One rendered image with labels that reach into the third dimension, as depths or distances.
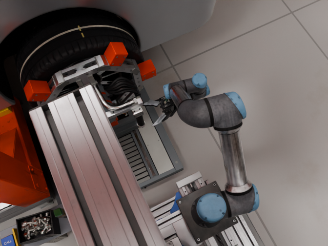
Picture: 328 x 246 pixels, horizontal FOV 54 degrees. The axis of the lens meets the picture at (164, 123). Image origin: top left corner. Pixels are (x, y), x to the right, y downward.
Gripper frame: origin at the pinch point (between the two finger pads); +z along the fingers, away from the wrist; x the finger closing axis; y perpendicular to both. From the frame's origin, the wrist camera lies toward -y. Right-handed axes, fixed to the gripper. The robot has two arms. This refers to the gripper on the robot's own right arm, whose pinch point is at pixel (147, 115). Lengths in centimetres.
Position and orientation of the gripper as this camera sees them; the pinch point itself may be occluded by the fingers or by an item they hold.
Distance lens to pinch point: 170.2
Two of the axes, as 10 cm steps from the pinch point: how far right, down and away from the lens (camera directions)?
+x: 4.2, 8.5, -3.2
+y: -0.3, -3.4, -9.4
